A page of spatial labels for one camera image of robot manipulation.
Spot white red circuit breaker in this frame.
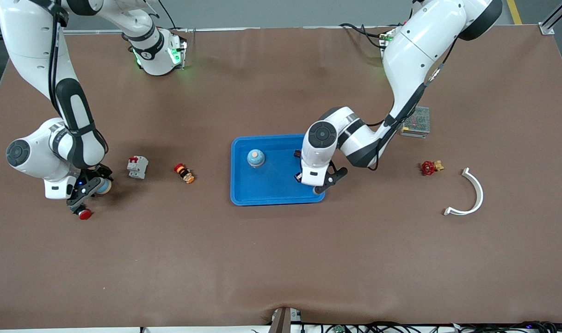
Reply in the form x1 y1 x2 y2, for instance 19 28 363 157
126 155 149 179

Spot red valve handle yellow fitting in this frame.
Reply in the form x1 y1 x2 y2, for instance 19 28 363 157
420 160 445 176

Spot metal mesh power supply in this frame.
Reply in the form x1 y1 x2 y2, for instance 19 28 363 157
401 106 431 139

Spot brown table mat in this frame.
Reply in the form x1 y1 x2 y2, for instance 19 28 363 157
0 25 562 330

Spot orange black emergency stop button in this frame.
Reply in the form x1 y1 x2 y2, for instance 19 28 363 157
173 163 195 185

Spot blue plastic tray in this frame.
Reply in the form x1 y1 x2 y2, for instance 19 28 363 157
230 134 326 206

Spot black arm base cables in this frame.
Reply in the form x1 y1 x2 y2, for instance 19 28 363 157
339 22 389 49

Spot aluminium frame profile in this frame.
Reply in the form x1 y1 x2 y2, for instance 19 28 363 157
537 0 562 35

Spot red push button black base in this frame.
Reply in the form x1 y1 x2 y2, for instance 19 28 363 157
69 203 93 221

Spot white curved plastic bracket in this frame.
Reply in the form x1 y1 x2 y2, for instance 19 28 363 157
443 167 484 216

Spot grey metal bracket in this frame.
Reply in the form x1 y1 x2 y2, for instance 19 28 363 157
268 307 303 333

